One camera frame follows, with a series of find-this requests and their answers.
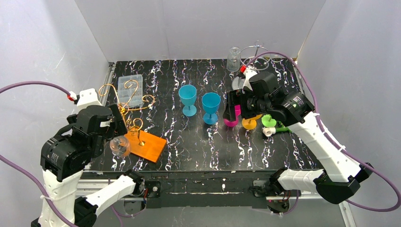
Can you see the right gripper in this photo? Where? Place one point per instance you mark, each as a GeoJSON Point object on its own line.
{"type": "Point", "coordinates": [234, 102]}

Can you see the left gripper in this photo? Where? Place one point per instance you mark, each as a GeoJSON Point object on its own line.
{"type": "Point", "coordinates": [118, 119]}

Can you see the pink wine glass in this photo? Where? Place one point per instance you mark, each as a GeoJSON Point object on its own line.
{"type": "Point", "coordinates": [232, 122]}

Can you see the clear wine glass front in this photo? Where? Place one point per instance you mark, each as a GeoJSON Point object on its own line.
{"type": "Point", "coordinates": [120, 146]}

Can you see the blue wine glass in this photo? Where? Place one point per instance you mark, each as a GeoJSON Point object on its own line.
{"type": "Point", "coordinates": [210, 103]}
{"type": "Point", "coordinates": [188, 95]}

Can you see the orange wine glass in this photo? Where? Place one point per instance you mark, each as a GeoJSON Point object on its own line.
{"type": "Point", "coordinates": [251, 123]}

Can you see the green wine glass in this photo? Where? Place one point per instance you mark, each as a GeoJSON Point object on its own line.
{"type": "Point", "coordinates": [268, 121]}

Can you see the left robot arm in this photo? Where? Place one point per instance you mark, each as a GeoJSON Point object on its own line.
{"type": "Point", "coordinates": [64, 157]}

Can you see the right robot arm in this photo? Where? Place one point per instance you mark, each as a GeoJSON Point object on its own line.
{"type": "Point", "coordinates": [340, 177]}

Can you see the upright blue wine glass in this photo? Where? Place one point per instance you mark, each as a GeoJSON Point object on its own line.
{"type": "Point", "coordinates": [188, 95]}

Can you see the clear glass rear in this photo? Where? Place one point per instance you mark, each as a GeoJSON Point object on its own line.
{"type": "Point", "coordinates": [233, 59]}

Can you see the clear plastic organizer box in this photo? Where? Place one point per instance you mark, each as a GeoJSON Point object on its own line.
{"type": "Point", "coordinates": [130, 90]}

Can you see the green white pipe fitting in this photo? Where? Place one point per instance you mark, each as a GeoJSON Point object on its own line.
{"type": "Point", "coordinates": [269, 131]}

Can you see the gold wire rack wooden base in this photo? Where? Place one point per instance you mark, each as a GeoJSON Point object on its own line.
{"type": "Point", "coordinates": [143, 144]}

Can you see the aluminium base frame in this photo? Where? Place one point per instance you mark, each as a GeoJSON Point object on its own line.
{"type": "Point", "coordinates": [172, 191]}

